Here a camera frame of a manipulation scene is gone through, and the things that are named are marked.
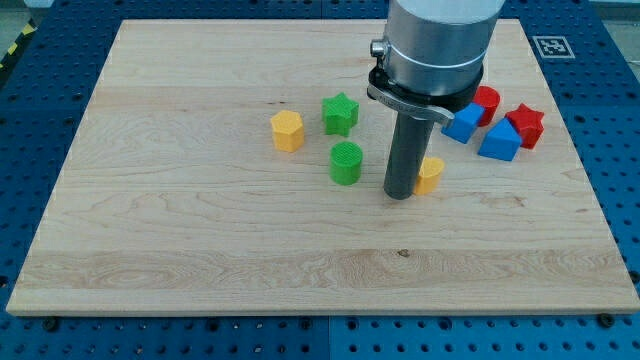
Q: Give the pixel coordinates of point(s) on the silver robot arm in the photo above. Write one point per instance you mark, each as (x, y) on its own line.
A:
(436, 47)

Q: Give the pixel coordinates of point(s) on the green star block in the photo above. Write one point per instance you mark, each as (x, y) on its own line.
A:
(339, 114)

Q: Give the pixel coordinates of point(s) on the red star block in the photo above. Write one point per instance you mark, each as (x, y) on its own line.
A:
(528, 123)

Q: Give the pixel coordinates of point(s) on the green cylinder block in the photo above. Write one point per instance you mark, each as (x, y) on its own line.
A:
(345, 163)

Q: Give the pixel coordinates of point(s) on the yellow hexagon block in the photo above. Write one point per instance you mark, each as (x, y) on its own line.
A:
(287, 131)

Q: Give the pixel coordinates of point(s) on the wooden board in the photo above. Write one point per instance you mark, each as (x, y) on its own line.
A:
(173, 200)

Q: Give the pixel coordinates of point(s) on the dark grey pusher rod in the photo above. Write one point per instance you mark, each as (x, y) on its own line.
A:
(408, 147)

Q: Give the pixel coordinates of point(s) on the yellow half-round block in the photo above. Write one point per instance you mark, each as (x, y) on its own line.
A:
(429, 175)

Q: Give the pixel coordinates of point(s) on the black metal clamp collar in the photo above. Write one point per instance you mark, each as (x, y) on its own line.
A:
(439, 108)

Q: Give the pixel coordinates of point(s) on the blue cube block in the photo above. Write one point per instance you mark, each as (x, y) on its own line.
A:
(465, 123)

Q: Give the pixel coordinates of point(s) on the blue pentagon block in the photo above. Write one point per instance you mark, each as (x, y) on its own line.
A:
(501, 142)

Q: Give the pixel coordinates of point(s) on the red cylinder block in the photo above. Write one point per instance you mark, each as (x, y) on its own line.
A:
(489, 99)

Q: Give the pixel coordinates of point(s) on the white fiducial marker tag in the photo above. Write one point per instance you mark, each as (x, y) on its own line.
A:
(553, 47)

